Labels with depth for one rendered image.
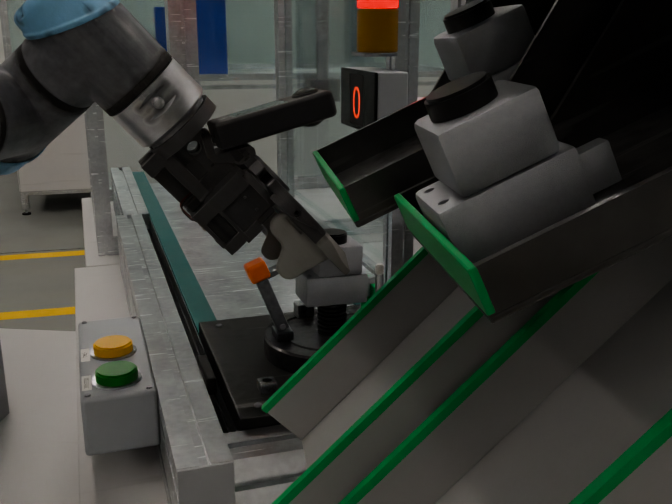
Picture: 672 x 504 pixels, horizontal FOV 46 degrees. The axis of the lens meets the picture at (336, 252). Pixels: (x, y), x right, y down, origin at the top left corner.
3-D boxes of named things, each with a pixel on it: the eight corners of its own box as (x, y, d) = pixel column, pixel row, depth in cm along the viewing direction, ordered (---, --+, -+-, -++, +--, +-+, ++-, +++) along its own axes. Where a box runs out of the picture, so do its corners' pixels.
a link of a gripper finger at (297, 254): (313, 307, 77) (246, 240, 75) (356, 264, 77) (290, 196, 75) (318, 313, 74) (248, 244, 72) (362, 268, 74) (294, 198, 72)
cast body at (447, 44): (474, 141, 47) (429, 30, 45) (449, 133, 51) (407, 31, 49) (597, 78, 47) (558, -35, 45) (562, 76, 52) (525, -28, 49)
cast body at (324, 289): (306, 308, 77) (307, 239, 75) (294, 294, 81) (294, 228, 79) (386, 301, 80) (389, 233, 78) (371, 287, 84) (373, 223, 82)
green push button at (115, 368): (97, 398, 75) (95, 379, 74) (95, 381, 79) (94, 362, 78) (140, 392, 76) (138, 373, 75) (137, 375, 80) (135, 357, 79)
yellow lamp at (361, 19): (364, 52, 92) (365, 8, 90) (350, 51, 96) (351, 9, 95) (404, 52, 93) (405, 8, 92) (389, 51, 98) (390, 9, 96)
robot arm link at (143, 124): (167, 55, 73) (178, 58, 65) (202, 91, 75) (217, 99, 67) (109, 112, 72) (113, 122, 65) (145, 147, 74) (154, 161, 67)
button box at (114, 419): (85, 458, 75) (79, 398, 73) (82, 368, 94) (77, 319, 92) (161, 446, 77) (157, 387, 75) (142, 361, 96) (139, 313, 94)
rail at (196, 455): (183, 580, 64) (176, 461, 61) (120, 268, 145) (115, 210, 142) (250, 566, 66) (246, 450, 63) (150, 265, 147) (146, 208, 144)
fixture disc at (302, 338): (282, 386, 73) (282, 366, 73) (251, 332, 86) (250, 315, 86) (421, 367, 77) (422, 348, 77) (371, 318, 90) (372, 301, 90)
